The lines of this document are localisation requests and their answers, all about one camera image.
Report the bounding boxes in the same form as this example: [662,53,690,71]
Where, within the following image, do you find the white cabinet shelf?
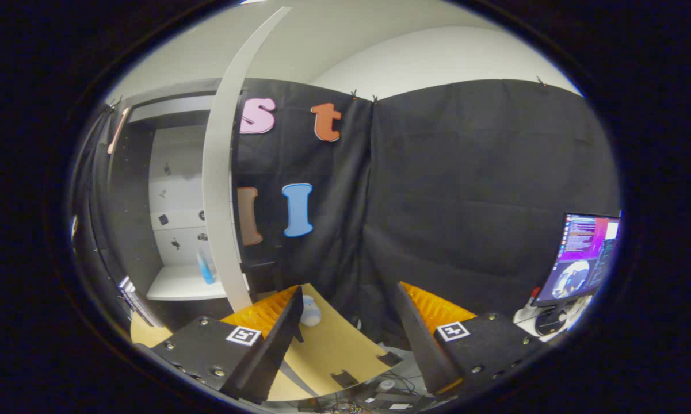
[147,264,251,301]

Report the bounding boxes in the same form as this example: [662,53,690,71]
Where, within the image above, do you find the upright dark books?
[118,276,163,328]

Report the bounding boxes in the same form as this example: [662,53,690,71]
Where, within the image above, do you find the dark grey cabinet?
[101,92,280,333]

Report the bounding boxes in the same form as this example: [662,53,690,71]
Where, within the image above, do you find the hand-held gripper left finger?
[150,286,304,405]

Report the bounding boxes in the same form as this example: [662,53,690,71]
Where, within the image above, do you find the black floor cables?
[299,371,432,414]

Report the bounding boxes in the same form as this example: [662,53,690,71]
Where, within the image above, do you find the black backdrop cloth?
[69,78,621,346]

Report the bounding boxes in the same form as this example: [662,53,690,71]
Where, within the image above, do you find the white device with red button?
[513,286,545,324]

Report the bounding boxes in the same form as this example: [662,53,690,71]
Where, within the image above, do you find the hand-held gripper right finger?
[394,282,544,397]

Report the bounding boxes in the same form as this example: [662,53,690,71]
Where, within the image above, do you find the computer monitor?
[532,212,622,337]

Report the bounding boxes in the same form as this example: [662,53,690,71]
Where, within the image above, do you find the pale blue plastic bottle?
[196,244,218,285]

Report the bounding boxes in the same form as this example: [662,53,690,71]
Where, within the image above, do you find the small white blue object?
[299,294,323,327]

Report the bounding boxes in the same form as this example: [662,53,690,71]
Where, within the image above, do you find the white cabinet door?
[201,6,293,313]

